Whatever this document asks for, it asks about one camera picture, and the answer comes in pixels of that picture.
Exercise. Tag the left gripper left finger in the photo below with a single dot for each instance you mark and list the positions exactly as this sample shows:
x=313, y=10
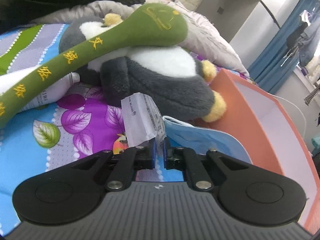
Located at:
x=127, y=164

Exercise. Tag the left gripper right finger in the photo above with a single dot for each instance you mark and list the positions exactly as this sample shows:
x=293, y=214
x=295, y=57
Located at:
x=189, y=163

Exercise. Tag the blue face mask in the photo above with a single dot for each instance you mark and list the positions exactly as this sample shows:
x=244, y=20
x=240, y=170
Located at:
x=201, y=139

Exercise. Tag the clear printed plastic wrapper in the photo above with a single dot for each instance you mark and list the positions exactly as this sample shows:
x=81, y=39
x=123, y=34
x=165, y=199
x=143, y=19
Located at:
x=142, y=120

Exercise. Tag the colourful striped bedsheet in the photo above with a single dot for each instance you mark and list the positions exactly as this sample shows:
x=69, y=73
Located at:
x=47, y=137

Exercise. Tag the grey penguin plush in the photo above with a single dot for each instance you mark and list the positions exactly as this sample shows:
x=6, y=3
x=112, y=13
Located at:
x=177, y=82

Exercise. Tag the orange cardboard box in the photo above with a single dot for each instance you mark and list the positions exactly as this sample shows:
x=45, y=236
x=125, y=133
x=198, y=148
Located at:
x=271, y=139

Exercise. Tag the white tube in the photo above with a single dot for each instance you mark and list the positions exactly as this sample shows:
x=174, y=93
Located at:
x=52, y=94

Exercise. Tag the grey duvet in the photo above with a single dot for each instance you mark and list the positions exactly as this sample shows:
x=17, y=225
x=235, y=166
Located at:
x=203, y=38

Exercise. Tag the green plush stick toy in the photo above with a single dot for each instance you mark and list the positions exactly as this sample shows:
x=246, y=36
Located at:
x=152, y=24

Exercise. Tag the blue curtain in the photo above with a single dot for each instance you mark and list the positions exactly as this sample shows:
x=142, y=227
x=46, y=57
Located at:
x=276, y=63

